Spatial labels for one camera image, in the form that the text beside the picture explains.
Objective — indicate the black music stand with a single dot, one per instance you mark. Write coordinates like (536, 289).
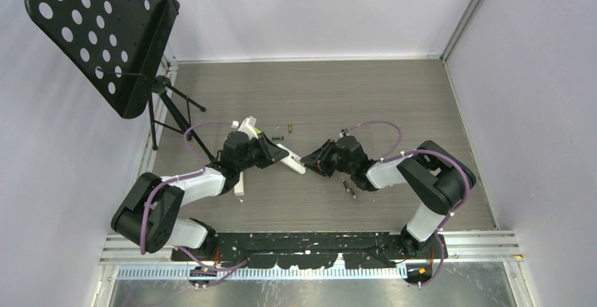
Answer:
(118, 45)

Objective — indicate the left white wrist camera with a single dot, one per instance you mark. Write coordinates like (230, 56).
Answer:
(246, 126)

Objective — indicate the white remote control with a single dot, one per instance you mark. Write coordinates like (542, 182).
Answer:
(293, 160)
(239, 187)

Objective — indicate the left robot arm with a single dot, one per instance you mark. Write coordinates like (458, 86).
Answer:
(149, 214)

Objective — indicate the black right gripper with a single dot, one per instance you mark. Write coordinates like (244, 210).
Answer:
(317, 158)

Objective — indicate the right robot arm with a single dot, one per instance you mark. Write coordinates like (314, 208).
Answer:
(441, 182)

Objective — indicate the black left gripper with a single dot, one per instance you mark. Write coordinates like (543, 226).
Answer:
(271, 153)

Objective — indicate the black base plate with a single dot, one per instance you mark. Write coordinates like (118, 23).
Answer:
(311, 250)

